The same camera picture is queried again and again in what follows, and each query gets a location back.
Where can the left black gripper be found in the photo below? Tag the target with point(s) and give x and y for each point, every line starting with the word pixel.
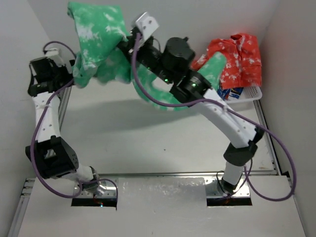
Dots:
pixel 62 69

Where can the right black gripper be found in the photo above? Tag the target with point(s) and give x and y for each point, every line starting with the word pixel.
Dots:
pixel 128 45

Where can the green tie-dye trousers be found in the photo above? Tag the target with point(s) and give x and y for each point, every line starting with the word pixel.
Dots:
pixel 99 29

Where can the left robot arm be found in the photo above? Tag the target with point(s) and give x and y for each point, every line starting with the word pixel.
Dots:
pixel 51 156

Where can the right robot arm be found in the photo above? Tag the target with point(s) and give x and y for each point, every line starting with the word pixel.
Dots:
pixel 193 89

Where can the blue patterned garment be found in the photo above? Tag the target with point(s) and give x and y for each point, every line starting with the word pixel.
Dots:
pixel 229 94

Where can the orange tie-dye shirt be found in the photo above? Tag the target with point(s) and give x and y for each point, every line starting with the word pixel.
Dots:
pixel 243 67

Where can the white plastic basket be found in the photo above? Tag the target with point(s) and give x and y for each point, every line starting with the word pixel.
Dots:
pixel 249 94

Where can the white front cover panel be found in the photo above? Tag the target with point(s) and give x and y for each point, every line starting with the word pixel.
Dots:
pixel 158 207

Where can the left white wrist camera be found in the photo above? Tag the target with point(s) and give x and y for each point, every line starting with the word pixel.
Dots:
pixel 53 53

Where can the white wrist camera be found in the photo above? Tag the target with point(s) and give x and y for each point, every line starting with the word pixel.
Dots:
pixel 53 53
pixel 146 25

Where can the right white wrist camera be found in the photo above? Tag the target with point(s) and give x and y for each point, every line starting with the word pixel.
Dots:
pixel 146 25

